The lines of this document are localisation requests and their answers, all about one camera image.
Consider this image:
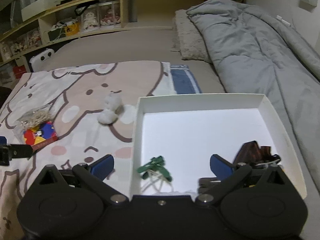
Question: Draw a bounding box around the dark brown hair claw clip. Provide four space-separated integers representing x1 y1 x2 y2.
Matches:
198 152 282 188

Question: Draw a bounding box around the red yellow blue card pack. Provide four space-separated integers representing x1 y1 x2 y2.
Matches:
23 121 58 151

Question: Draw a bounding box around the green clip with string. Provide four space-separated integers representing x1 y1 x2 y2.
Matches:
136 155 172 182

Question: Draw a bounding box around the white shallow cardboard box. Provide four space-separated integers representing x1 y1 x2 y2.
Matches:
129 94 307 198

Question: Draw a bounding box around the white fluffy scrunchie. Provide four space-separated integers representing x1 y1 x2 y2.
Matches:
97 92 123 125

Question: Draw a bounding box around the dark brown wooden block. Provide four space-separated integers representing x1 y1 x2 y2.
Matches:
233 141 272 165

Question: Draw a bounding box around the clear bag of rubber bands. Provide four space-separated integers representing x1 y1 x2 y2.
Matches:
13 105 53 143

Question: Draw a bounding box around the cartoon bear print blanket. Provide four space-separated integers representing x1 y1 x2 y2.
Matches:
0 61 203 240

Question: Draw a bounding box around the red box on low shelf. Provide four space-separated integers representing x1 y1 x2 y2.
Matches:
12 65 27 79

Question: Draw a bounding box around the grey quilted duvet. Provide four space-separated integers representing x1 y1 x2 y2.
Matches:
187 0 319 185

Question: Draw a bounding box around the beige fuzzy pillow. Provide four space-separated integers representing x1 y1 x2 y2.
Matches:
172 9 212 63

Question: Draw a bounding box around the yellow bucket on shelf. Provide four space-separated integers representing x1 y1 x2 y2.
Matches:
65 22 80 36

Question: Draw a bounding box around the white box on shelf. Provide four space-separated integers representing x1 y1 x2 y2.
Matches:
21 0 62 21

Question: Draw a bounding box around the doll in clear case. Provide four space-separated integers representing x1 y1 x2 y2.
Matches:
81 5 100 32

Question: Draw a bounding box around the red dress doll in case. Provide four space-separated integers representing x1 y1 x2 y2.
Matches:
99 1 121 28

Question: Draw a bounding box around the wooden headboard shelf unit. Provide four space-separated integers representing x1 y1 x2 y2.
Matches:
1 0 206 85

